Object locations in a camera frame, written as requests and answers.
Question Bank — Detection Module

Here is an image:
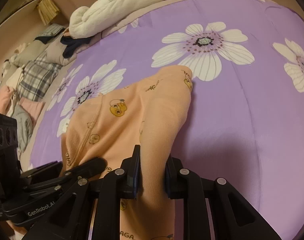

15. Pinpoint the grey folded garment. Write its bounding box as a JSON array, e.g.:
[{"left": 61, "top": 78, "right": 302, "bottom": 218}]
[{"left": 12, "top": 104, "right": 33, "bottom": 153}]

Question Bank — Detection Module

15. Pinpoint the pink fleece garment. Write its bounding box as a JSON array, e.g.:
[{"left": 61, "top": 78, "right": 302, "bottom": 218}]
[{"left": 0, "top": 85, "right": 14, "bottom": 115}]

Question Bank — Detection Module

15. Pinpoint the orange cartoon print baby garment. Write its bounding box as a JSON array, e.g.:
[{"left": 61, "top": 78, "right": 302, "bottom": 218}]
[{"left": 61, "top": 66, "right": 193, "bottom": 239}]

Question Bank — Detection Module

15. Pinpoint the striped blue folded cloth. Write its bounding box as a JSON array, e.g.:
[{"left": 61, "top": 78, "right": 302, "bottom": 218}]
[{"left": 35, "top": 23, "right": 65, "bottom": 44}]

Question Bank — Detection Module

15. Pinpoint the purple floral bed sheet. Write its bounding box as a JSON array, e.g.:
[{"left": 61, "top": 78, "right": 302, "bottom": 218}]
[{"left": 30, "top": 0, "right": 304, "bottom": 239}]

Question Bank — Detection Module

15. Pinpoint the dark navy garment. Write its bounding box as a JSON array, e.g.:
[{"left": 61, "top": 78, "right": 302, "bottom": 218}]
[{"left": 60, "top": 36, "right": 92, "bottom": 59}]

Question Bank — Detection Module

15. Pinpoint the white cream garment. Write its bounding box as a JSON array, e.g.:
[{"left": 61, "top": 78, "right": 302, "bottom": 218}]
[{"left": 6, "top": 67, "right": 24, "bottom": 117}]

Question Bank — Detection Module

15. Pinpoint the taupe pillow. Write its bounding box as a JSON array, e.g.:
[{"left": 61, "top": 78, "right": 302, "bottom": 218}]
[{"left": 10, "top": 39, "right": 77, "bottom": 67}]

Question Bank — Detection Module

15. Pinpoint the plaid grey pillow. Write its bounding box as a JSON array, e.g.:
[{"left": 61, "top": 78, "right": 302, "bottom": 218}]
[{"left": 17, "top": 51, "right": 62, "bottom": 102}]

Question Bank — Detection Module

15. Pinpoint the white plush goose toy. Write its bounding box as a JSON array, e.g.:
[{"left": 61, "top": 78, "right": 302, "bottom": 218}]
[{"left": 68, "top": 0, "right": 164, "bottom": 38}]

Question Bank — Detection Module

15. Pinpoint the pink folded garment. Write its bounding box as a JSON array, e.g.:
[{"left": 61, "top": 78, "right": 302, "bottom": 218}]
[{"left": 19, "top": 98, "right": 45, "bottom": 126}]

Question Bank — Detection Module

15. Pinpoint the straw tassel bundle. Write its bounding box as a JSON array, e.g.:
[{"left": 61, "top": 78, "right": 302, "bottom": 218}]
[{"left": 36, "top": 0, "right": 60, "bottom": 25}]

